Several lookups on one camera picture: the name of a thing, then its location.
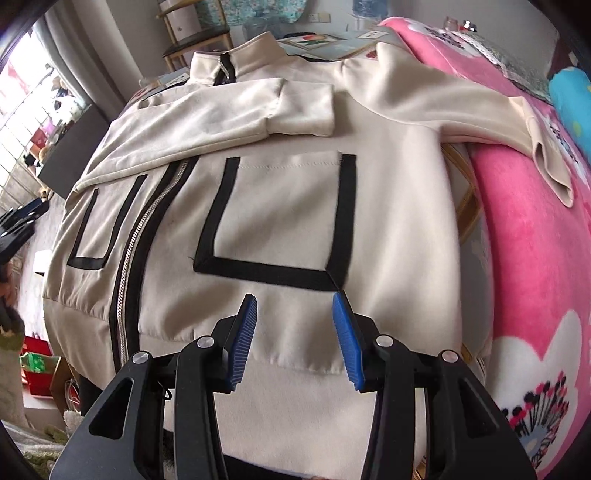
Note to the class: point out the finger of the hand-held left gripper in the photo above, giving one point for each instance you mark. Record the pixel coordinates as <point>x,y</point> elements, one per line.
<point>28,212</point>
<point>16,240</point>

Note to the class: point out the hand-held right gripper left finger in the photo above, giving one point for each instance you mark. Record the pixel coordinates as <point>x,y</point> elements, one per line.
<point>242,344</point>

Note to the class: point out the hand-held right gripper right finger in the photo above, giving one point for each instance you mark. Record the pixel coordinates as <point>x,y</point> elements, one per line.
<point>348,344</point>

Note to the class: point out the cream jacket with black trim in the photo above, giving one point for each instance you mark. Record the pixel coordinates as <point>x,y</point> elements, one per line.
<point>277,207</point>

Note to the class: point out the dark cabinet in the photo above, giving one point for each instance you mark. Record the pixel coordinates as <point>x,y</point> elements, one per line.
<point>69,147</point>

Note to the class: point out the window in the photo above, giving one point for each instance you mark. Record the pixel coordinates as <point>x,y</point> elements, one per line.
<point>32,106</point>

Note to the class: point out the red box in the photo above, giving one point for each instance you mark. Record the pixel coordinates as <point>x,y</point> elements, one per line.
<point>37,383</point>

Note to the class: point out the grey curtain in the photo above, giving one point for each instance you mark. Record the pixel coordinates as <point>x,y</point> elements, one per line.
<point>92,60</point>

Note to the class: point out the pink floral blanket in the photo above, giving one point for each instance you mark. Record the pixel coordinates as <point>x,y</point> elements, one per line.
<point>531,258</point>

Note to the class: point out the wooden chair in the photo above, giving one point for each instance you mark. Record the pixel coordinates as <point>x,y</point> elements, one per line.
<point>198,44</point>

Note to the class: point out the white cylindrical bin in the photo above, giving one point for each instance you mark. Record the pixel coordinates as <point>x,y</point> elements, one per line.
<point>182,23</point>

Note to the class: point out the teal floral cloth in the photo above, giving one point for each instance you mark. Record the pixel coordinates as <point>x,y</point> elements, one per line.
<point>240,9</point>

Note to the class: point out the blue picture-patterned bedsheet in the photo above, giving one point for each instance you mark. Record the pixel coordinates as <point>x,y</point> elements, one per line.
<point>355,44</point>

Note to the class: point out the grey cloth with lace edge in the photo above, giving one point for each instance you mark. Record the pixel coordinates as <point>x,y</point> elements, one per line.
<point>512,64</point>

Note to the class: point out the blue polka dot cloth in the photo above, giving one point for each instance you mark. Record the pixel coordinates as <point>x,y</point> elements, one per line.
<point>572,106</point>

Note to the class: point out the glass jar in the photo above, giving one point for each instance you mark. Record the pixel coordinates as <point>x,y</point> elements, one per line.
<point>452,23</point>

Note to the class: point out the blue water dispenser bottle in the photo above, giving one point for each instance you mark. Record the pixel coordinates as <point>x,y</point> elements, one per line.
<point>365,7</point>

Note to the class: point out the wall socket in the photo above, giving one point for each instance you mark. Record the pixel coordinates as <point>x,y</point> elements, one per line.
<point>319,18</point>

